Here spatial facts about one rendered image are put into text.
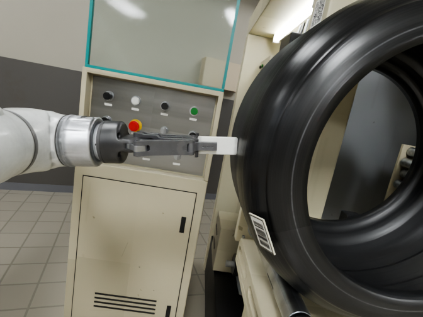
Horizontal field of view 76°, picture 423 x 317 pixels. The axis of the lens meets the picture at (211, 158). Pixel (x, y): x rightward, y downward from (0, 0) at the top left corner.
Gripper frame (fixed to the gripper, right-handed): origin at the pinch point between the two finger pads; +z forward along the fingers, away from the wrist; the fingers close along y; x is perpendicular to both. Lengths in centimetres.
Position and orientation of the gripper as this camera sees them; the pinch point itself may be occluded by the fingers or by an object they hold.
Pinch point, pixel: (217, 145)
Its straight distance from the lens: 48.4
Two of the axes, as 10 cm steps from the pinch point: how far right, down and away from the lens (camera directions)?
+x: -0.4, 9.8, 2.0
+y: -0.3, -2.0, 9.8
